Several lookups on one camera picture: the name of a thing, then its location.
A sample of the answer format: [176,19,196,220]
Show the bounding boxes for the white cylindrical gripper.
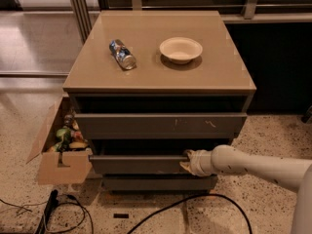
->
[179,149,214,176]

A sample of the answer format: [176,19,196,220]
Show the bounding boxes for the grey drawer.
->
[76,113,247,139]
[89,139,228,176]
[102,175,217,191]

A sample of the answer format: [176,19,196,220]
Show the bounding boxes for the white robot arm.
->
[180,145,312,234]

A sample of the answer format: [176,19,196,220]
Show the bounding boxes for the grey top drawer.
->
[76,113,247,139]

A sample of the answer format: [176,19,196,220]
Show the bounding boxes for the grey bottom drawer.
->
[102,175,217,191]

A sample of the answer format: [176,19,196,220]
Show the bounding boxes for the grey three-drawer cabinet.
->
[61,10,257,193]

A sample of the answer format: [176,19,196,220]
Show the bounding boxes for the open cardboard box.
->
[26,96,92,185]

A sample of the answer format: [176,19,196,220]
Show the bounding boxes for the small black floor tag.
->
[113,214,129,218]

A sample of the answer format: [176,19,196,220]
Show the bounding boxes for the white paper bowl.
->
[159,37,203,64]

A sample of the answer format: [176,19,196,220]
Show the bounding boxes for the toy items in box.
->
[48,114,89,152]

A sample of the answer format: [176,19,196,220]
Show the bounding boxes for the blue silver soda can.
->
[109,39,137,70]

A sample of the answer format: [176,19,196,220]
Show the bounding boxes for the black power strip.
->
[34,190,59,234]

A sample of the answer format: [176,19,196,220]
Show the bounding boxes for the thick black floor cable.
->
[126,193,254,234]

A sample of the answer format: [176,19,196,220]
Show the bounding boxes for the thin black looped cable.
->
[45,193,95,234]

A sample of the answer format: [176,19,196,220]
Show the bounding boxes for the metal window frame railing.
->
[70,0,312,39]

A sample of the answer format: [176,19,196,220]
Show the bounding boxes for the thin grey floor wire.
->
[0,197,35,215]

